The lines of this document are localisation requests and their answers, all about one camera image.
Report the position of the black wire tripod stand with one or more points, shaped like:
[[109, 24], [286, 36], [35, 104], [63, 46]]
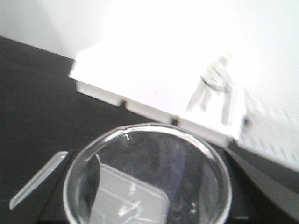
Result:
[[203, 96]]

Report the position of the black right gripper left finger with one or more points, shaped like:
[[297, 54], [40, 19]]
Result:
[[28, 204]]

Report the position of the white test tube rack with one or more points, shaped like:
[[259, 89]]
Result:
[[270, 133]]

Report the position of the left white storage bin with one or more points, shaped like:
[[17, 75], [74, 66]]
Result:
[[91, 76]]

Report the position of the white storage bin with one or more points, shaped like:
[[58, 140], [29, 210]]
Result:
[[207, 125], [91, 76], [148, 90]]

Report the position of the right white storage bin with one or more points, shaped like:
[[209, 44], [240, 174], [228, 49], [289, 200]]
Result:
[[207, 125]]

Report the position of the middle white storage bin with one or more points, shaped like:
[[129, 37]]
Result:
[[148, 90]]

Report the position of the clear glass beaker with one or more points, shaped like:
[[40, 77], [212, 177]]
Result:
[[147, 174]]

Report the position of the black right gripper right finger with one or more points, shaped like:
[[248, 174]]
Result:
[[272, 188]]

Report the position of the glass alcohol lamp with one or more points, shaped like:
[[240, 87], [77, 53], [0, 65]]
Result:
[[217, 76]]

